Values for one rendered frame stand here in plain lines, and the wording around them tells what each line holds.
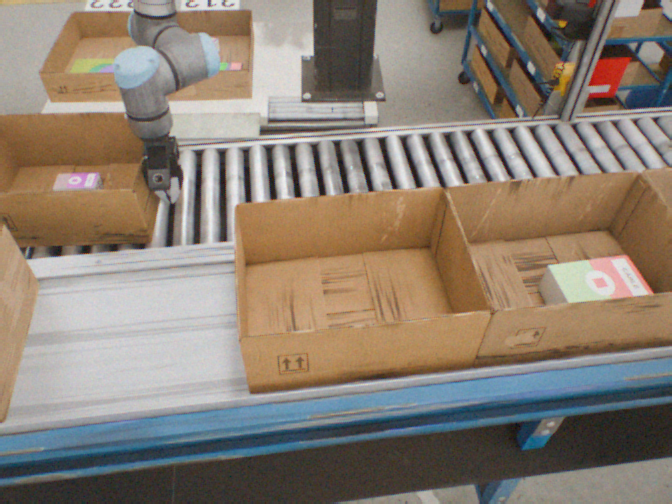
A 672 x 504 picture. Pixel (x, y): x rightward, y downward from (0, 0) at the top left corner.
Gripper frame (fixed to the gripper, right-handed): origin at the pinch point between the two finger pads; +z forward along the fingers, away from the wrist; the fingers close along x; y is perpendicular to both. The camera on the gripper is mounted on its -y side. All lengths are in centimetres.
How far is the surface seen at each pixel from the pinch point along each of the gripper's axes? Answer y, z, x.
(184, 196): 7.1, 5.3, -2.2
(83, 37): 91, 5, 35
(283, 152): 22.1, 5.4, -28.7
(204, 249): -24.8, -8.8, -9.8
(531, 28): 108, 20, -137
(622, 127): 23, 6, -130
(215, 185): 11.0, 5.7, -9.9
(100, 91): 52, 2, 23
